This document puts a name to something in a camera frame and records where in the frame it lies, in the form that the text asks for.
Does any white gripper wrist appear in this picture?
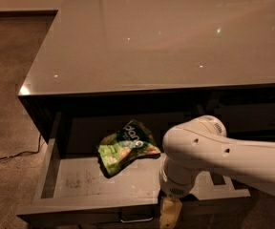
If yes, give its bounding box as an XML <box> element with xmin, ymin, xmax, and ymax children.
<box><xmin>159</xmin><ymin>156</ymin><xmax>201</xmax><ymax>229</ymax></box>

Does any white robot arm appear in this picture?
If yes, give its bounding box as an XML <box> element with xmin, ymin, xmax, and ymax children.
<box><xmin>159</xmin><ymin>115</ymin><xmax>275</xmax><ymax>198</ymax></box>

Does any grey drawer cabinet counter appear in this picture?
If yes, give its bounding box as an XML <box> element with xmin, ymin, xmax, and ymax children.
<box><xmin>19</xmin><ymin>0</ymin><xmax>275</xmax><ymax>136</ymax></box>

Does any green snack bag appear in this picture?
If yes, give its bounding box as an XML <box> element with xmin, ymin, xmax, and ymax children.
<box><xmin>96</xmin><ymin>119</ymin><xmax>161</xmax><ymax>177</ymax></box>

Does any thin black floor cable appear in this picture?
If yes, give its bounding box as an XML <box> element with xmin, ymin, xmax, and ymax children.
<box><xmin>0</xmin><ymin>135</ymin><xmax>43</xmax><ymax>169</ymax></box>

